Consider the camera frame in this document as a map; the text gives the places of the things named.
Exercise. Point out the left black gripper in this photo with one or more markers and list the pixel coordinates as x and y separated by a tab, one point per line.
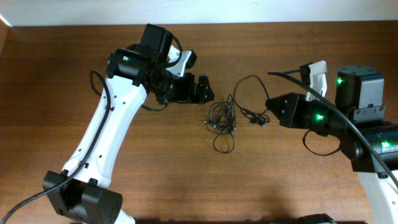
193	88

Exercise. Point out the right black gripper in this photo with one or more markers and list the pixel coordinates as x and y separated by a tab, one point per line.
298	109

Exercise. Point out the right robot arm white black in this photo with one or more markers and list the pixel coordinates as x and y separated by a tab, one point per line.
356	118

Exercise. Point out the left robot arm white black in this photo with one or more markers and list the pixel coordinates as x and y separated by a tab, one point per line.
157	64

